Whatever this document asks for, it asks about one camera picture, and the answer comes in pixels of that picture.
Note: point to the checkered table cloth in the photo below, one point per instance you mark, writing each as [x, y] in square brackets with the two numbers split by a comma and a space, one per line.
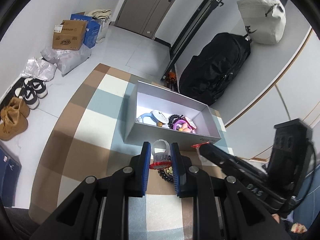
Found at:
[87, 140]

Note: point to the small yellow green charm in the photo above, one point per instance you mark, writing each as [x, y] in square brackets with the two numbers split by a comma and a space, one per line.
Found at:
[169, 170]

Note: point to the white plastic bag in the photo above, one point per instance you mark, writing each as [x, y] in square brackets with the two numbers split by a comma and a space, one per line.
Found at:
[39, 69]

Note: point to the grey door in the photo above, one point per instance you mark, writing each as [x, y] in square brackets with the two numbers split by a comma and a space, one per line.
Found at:
[142, 17]

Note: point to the white tote bag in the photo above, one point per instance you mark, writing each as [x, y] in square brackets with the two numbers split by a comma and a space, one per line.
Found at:
[264, 20]

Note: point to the clear ring red base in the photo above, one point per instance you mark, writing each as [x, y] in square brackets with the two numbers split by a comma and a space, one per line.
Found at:
[161, 155]

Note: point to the black backpack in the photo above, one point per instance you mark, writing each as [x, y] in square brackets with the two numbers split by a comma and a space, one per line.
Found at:
[208, 74]

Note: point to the black white sneaker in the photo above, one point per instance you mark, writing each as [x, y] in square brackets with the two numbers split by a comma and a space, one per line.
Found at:
[36, 85]
[28, 95]

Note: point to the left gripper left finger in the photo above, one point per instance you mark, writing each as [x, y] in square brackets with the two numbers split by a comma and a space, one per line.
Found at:
[98, 208]

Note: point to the grey cardboard box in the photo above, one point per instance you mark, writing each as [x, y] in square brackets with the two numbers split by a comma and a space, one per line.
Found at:
[146, 97]

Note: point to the brown suede boot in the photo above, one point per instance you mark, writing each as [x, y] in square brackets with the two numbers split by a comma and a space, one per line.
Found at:
[16, 104]
[13, 124]

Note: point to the purple ring doll toy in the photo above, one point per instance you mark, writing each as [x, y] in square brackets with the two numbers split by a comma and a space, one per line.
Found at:
[181, 123]

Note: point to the blue ring toy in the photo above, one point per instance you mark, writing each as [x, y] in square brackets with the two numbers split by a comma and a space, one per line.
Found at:
[147, 115]

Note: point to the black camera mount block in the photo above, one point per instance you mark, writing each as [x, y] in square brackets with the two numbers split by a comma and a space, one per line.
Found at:
[290, 158]

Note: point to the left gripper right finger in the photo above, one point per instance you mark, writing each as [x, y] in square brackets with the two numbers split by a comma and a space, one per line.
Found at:
[222, 208]

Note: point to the person right hand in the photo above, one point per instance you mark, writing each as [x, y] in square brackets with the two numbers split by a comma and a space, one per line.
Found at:
[277, 218]

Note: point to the blue cardboard box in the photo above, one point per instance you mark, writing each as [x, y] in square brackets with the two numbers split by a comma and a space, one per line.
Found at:
[92, 29]

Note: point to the brown cardboard box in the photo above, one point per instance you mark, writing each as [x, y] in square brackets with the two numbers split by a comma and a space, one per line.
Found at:
[69, 35]

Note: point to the white red round case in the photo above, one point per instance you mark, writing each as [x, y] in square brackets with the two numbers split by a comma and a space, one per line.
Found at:
[159, 118]

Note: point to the grey plastic mail bag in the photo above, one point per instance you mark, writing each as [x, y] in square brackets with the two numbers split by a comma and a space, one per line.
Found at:
[66, 60]

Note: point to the navy jordan shoe box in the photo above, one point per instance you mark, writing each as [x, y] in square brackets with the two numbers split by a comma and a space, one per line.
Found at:
[9, 172]

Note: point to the white bag with clothes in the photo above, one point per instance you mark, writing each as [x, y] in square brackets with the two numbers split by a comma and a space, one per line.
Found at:
[102, 17]

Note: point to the orange black tool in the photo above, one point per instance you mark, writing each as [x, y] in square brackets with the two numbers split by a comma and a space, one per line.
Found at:
[170, 81]

